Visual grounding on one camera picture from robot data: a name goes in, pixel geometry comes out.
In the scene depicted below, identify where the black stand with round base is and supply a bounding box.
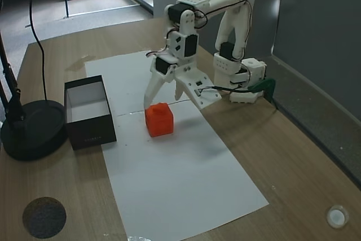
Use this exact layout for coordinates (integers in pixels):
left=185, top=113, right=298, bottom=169
left=0, top=30, right=69, bottom=162

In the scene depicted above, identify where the white paper sheet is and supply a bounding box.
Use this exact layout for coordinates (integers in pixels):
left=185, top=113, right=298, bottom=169
left=102, top=99, right=270, bottom=238
left=84, top=51, right=199, bottom=117

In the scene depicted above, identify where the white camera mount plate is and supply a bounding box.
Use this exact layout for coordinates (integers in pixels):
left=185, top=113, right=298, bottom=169
left=174, top=63, right=222, bottom=111

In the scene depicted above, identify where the small white round cap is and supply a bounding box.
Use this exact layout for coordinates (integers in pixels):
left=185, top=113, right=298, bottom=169
left=326, top=204, right=350, bottom=229

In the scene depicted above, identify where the black hanging cable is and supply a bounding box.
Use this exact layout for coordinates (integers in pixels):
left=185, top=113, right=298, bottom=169
left=27, top=0, right=48, bottom=102

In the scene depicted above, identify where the orange cube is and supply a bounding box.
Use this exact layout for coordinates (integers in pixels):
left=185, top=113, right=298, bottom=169
left=144, top=102, right=175, bottom=138

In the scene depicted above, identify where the black camera cable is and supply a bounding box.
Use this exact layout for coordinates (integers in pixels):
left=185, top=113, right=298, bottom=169
left=201, top=85, right=254, bottom=94

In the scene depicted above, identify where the green table clamp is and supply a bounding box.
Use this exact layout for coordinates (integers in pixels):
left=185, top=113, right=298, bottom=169
left=247, top=78, right=278, bottom=104

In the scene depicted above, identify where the round table cable hole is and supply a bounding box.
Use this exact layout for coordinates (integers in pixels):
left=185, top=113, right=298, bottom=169
left=22, top=196, right=68, bottom=239

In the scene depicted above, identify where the brown box white inside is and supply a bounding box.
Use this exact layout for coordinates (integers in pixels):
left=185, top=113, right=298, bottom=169
left=64, top=75, right=117, bottom=151

